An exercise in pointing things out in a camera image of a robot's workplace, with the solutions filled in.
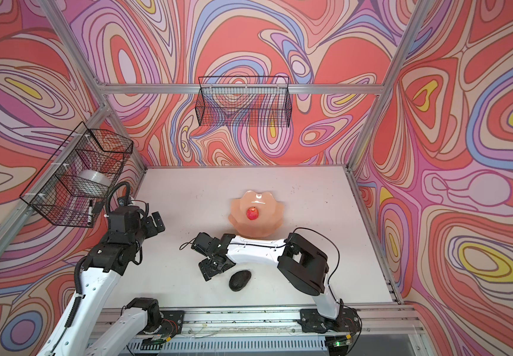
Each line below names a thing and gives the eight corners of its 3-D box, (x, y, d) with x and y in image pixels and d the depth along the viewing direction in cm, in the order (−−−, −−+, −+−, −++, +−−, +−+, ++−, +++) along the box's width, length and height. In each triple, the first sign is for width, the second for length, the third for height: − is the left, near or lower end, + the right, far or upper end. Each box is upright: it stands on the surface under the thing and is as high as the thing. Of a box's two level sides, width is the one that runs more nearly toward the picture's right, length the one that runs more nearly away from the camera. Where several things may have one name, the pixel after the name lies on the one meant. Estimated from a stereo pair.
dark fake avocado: (227, 286, 82) (225, 282, 79) (239, 268, 87) (238, 264, 83) (239, 295, 80) (238, 291, 77) (251, 276, 85) (251, 272, 81)
